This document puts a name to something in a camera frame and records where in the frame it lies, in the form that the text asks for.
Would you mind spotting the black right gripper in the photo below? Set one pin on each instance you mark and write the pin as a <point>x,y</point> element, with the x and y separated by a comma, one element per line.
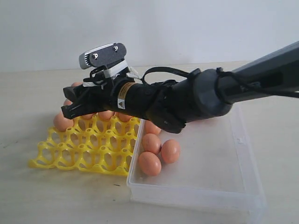
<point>125,97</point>

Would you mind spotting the brown egg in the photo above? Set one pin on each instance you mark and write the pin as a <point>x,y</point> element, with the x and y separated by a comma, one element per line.
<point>106,115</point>
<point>170,151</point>
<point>123,117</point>
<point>76,84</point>
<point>151,128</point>
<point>61,123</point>
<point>149,164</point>
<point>151,143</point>
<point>87,116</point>
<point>67,102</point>

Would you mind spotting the yellow plastic egg tray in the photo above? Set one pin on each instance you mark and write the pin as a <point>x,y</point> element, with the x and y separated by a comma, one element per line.
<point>94,145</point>

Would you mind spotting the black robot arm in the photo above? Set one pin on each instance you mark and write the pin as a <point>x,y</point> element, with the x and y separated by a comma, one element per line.
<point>170,105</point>

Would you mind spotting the clear plastic container box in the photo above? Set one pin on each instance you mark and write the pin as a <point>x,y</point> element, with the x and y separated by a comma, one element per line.
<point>216,170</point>

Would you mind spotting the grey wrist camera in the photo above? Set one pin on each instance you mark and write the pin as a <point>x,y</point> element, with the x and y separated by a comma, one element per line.
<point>102,56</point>

